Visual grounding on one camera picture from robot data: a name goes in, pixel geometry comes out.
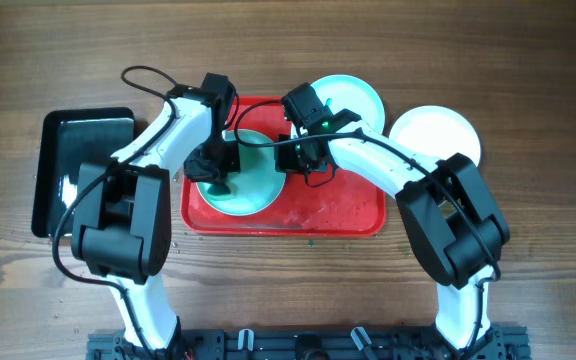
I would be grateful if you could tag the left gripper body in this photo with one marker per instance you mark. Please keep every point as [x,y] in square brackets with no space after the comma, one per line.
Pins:
[211,160]

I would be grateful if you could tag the white plate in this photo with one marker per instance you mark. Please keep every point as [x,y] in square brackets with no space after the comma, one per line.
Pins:
[437,131]

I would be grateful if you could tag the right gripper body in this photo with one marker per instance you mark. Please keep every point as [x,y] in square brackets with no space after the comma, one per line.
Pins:
[295,159]

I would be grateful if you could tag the light blue plate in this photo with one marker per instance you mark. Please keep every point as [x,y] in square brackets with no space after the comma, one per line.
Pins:
[256,186]
[341,91]

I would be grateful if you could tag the red plastic tray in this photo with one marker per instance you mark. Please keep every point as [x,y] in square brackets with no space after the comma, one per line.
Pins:
[343,205]

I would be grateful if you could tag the green yellow sponge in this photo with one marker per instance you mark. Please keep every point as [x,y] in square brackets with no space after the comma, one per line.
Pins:
[218,190]

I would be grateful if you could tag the black rectangular tray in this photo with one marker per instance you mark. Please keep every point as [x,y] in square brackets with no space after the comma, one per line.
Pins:
[70,138]

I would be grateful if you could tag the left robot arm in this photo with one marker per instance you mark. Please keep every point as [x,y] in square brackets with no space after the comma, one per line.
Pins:
[122,219]

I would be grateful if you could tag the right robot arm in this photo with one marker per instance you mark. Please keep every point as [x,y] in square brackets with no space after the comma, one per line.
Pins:
[454,226]

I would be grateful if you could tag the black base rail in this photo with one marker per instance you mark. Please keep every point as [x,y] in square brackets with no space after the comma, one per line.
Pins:
[400,343]

